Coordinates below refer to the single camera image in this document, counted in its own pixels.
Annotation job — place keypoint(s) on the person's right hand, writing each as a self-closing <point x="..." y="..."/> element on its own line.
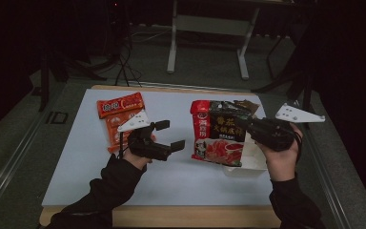
<point x="279" y="163"/>

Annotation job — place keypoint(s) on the pale blue table mat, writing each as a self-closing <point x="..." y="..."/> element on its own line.
<point x="171" y="184"/>

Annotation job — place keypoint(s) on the orange snack packet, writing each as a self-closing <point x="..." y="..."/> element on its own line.
<point x="120" y="105"/>

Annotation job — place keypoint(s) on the red and black food packet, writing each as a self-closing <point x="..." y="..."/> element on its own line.
<point x="219" y="149"/>

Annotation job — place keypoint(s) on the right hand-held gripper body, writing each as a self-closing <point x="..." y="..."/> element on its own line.
<point x="271" y="133"/>

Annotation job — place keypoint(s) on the black tripod stand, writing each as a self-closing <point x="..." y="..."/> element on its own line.
<point x="294" y="79"/>
<point x="63" y="73"/>

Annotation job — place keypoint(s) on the person's left hand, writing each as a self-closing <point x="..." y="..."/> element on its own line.
<point x="136" y="160"/>

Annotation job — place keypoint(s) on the wooden table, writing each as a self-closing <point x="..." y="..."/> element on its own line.
<point x="187" y="217"/>

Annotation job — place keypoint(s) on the black floor bracket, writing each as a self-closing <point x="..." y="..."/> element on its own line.
<point x="57" y="117"/>

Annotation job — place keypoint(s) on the metal floor rail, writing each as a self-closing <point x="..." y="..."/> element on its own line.
<point x="325" y="178"/>
<point x="11" y="171"/>

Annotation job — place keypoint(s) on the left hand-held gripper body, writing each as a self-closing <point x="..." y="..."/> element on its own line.
<point x="146" y="144"/>

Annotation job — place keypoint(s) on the grey metal stand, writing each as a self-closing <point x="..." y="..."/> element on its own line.
<point x="209" y="24"/>

